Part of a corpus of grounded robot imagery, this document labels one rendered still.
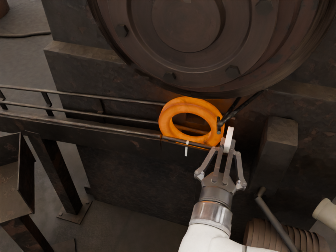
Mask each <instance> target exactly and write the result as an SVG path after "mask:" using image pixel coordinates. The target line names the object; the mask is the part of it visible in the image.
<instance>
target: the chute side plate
mask: <svg viewBox="0 0 336 252"><path fill-rule="evenodd" d="M25 131H28V132H32V133H36V134H40V136H41V138H42V139H45V140H51V141H57V142H63V143H69V144H75V145H81V146H86V147H92V148H98V149H104V150H110V151H116V152H122V153H128V154H134V155H139V156H145V157H151V158H157V159H163V160H167V161H171V162H175V163H179V164H183V165H188V166H192V167H196V168H199V163H200V162H202V163H203V162H204V161H205V159H206V157H207V156H208V154H209V152H210V150H206V149H202V148H197V147H193V146H189V145H184V144H180V143H175V142H171V141H167V140H162V141H161V140H160V139H156V138H149V137H143V136H136V135H130V134H123V133H116V132H110V131H103V130H96V129H89V128H83V127H76V126H70V125H63V124H56V123H50V122H43V121H36V120H30V119H23V118H16V117H10V116H3V115H0V132H4V133H10V134H15V133H20V132H21V133H22V135H23V136H27V134H26V132H25ZM186 147H187V148H188V149H187V156H185V154H186ZM217 157H218V154H215V156H214V158H213V160H212V162H211V163H210V165H214V166H215V165H216V161H217ZM227 157H228V155H227V154H223V155H222V160H221V164H220V169H219V172H220V173H224V170H225V166H226V161H227Z"/></svg>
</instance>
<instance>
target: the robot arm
mask: <svg viewBox="0 0 336 252"><path fill-rule="evenodd" d="M233 132H234V127H230V126H229V127H228V131H227V136H226V138H224V137H223V138H222V139H221V142H220V146H219V147H215V146H213V147H212V149H211V150H210V152H209V154H208V155H207V157H206V159H205V160H204V162H203V164H202V165H201V167H200V168H199V169H197V170H196V171H195V175H194V178H195V179H196V180H199V181H200V182H201V187H202V190H201V194H200V198H199V202H198V203H197V204H195V206H194V209H193V212H192V216H191V220H190V222H189V228H188V231H187V233H186V235H185V236H184V238H183V240H182V242H181V245H180V248H179V251H178V252H278V251H274V250H270V249H265V248H255V247H249V246H245V245H241V244H239V243H236V242H234V241H232V240H230V237H231V229H232V217H233V213H232V212H231V209H232V203H233V197H234V195H235V194H236V192H237V191H240V190H241V191H245V190H246V187H247V182H246V180H245V179H244V173H243V165H242V157H241V153H240V152H236V151H235V145H236V140H233V139H232V137H233ZM223 153H227V154H228V158H227V162H226V167H225V172H224V173H220V172H219V171H220V166H221V161H222V157H223ZM216 154H218V155H217V160H216V164H215V168H214V172H212V173H211V174H209V175H208V176H206V177H205V172H206V171H207V169H208V167H209V165H210V164H211V162H212V160H213V158H214V157H215V155H216ZM233 158H234V159H235V168H236V178H237V182H236V186H235V184H234V182H233V180H232V178H231V177H230V171H231V165H232V160H233ZM204 177H205V178H204Z"/></svg>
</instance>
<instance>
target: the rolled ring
mask: <svg viewBox="0 0 336 252"><path fill-rule="evenodd" d="M181 113H191V114H195V115H198V116H200V117H202V118H203V119H205V120H206V121H207V122H208V123H209V125H210V127H211V132H210V133H208V134H207V135H204V136H189V135H186V134H184V133H182V132H180V131H179V130H178V129H177V128H176V127H175V126H174V124H173V121H172V118H173V117H174V116H175V115H177V114H181ZM217 117H220V120H221V119H222V118H223V116H222V114H221V113H220V111H219V110H218V109H217V108H216V107H215V106H213V105H212V104H211V103H209V102H207V101H205V100H203V99H197V98H191V97H186V96H184V97H178V98H175V99H173V100H171V101H169V102H168V103H167V104H166V105H165V106H164V107H163V109H162V112H161V114H160V116H159V120H158V123H159V128H160V131H161V132H162V134H163V135H164V136H169V137H173V138H178V139H182V140H187V141H191V142H195V143H200V144H204V145H209V146H213V147H215V146H217V145H218V144H219V143H220V142H221V140H222V138H223V135H224V130H225V124H224V125H223V127H221V134H220V135H218V134H217V121H216V118H217Z"/></svg>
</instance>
